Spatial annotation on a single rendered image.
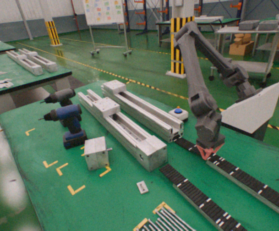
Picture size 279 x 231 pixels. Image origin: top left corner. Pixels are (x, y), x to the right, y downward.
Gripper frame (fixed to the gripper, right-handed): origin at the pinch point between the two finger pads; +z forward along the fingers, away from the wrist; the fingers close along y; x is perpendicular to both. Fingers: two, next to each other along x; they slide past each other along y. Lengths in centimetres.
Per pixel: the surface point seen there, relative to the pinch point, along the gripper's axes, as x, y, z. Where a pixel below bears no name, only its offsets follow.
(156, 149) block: -10.9, 19.1, -6.2
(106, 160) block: -24.7, 36.3, -0.5
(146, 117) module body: -38.7, 4.4, -2.9
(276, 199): 25.7, 0.5, -0.2
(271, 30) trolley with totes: -108, -270, -6
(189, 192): 7.9, 19.8, 0.0
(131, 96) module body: -65, -2, -5
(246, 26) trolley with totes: -145, -269, -11
